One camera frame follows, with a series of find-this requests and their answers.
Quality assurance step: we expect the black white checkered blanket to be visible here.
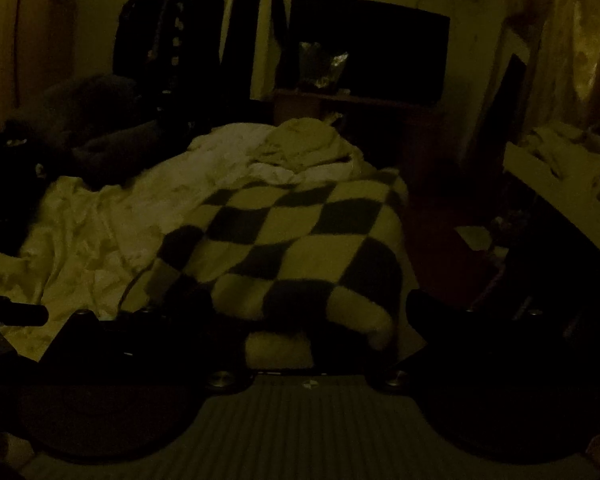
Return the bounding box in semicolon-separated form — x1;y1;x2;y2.
120;169;422;370

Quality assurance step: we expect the light floral bed sheet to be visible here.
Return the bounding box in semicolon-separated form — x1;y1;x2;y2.
0;124;372;360

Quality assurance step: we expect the light side table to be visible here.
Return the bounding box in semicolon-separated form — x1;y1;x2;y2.
503;122;600;250

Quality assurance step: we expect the dark cabinet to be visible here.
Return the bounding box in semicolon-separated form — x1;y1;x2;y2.
270;0;451;168

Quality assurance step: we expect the patterned window curtain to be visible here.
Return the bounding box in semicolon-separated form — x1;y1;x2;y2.
508;0;600;129

